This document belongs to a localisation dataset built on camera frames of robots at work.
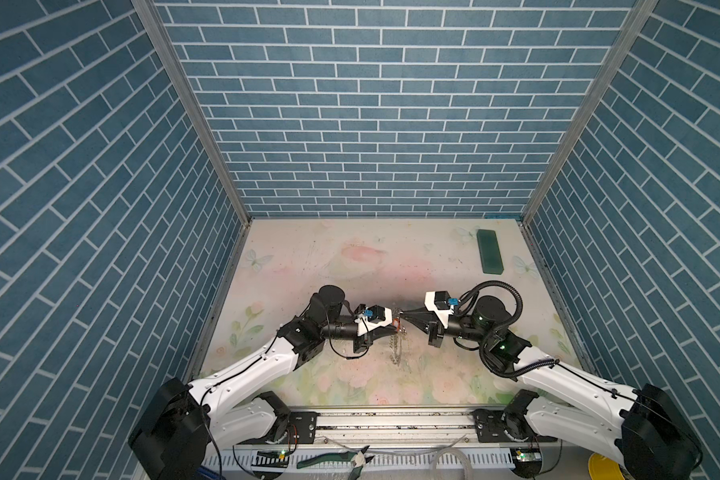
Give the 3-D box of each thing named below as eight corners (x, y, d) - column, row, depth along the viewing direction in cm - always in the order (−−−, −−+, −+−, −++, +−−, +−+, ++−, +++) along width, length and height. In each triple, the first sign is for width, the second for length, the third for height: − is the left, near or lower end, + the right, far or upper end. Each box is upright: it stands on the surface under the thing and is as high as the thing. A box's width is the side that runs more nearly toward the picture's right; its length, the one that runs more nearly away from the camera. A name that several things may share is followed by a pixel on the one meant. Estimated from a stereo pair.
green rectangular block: (482, 273, 108) (484, 269, 106) (475, 232, 121) (477, 228, 119) (501, 275, 107) (504, 270, 105) (493, 234, 121) (495, 229, 119)
